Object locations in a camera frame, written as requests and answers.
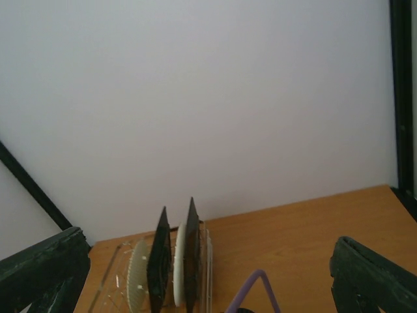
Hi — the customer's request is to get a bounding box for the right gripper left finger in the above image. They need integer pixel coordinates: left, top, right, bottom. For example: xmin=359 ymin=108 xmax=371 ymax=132
xmin=1 ymin=227 xmax=91 ymax=312

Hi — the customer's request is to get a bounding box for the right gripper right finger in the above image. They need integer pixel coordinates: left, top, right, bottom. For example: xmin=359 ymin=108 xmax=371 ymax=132
xmin=329 ymin=236 xmax=416 ymax=312

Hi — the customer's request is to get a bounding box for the wire metal dish rack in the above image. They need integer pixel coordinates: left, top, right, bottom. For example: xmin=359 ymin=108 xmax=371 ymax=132
xmin=88 ymin=222 xmax=212 ymax=312

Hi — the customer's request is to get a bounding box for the round woven bamboo plate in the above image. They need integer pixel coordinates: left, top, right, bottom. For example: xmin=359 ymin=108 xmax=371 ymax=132
xmin=126 ymin=240 xmax=149 ymax=312

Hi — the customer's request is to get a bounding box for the square dark rimmed plate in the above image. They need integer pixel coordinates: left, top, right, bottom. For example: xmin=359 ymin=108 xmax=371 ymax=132
xmin=147 ymin=207 xmax=172 ymax=312

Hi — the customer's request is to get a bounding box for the round striped white plate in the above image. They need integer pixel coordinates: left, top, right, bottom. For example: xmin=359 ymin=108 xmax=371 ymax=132
xmin=173 ymin=223 xmax=186 ymax=307

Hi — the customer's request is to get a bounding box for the square floral plate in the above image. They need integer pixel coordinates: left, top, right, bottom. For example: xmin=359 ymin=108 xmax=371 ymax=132
xmin=183 ymin=197 xmax=200 ymax=312

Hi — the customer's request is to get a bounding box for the left black frame post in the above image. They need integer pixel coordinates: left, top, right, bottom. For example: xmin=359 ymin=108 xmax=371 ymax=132
xmin=0 ymin=140 xmax=95 ymax=248

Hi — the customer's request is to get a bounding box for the black frame post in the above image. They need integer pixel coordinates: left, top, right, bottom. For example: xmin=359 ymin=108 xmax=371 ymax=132
xmin=0 ymin=140 xmax=95 ymax=248
xmin=389 ymin=0 xmax=417 ymax=200

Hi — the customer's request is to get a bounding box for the right black frame post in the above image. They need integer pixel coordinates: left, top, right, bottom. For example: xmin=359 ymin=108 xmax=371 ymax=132
xmin=389 ymin=0 xmax=417 ymax=200

